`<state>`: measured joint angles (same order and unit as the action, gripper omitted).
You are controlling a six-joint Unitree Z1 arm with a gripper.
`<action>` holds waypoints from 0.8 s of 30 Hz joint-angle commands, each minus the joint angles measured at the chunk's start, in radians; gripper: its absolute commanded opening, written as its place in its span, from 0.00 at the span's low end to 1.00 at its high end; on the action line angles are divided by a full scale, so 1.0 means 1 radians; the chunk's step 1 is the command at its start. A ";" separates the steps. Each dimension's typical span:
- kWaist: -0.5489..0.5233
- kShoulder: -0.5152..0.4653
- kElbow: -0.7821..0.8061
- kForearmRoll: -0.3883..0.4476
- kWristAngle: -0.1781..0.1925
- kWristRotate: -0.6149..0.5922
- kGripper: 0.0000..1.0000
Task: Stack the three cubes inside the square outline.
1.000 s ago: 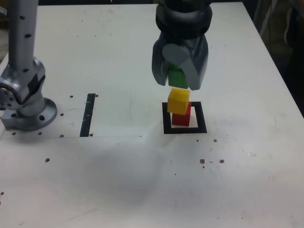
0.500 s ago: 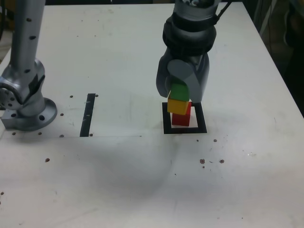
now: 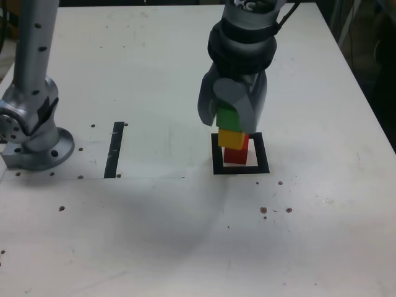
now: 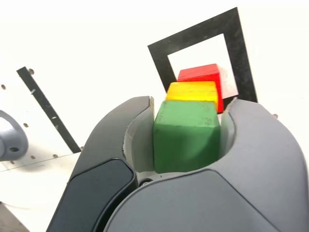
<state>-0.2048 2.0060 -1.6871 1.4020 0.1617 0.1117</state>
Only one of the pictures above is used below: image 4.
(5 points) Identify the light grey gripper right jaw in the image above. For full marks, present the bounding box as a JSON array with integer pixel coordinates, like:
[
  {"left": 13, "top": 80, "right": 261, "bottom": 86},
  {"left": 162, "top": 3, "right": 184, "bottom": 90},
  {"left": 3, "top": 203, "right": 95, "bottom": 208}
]
[{"left": 103, "top": 97, "right": 305, "bottom": 232}]

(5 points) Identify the red cube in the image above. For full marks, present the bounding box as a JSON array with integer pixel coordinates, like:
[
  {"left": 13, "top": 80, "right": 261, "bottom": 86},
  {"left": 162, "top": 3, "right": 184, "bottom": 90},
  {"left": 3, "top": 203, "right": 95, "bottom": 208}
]
[{"left": 177, "top": 63, "right": 225, "bottom": 114}]

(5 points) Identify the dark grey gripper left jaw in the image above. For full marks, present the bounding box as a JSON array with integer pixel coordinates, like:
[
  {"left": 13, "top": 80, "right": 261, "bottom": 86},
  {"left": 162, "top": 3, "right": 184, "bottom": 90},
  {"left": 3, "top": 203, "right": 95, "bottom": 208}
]
[{"left": 45, "top": 96, "right": 157, "bottom": 232}]

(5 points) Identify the black tape square outline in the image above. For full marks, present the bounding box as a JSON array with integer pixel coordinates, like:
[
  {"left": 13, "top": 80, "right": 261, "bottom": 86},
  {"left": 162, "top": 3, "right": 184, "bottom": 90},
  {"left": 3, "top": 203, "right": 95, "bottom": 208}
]
[{"left": 147, "top": 6, "right": 259, "bottom": 103}]

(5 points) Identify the black tape strip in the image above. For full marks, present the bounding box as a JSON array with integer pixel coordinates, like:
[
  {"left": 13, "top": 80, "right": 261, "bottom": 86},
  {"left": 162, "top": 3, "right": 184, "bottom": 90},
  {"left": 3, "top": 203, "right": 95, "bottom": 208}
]
[{"left": 16, "top": 66, "right": 82, "bottom": 154}]

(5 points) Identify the green cube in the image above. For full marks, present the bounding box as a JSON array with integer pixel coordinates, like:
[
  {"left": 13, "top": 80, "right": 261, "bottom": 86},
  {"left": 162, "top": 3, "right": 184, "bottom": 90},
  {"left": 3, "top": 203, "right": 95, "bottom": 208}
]
[{"left": 153, "top": 100, "right": 222, "bottom": 174}]

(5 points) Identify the yellow cube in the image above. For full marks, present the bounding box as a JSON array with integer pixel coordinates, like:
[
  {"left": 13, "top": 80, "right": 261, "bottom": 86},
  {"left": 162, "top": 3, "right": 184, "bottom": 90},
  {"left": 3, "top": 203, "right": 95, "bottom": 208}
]
[{"left": 165, "top": 81, "right": 218, "bottom": 112}]

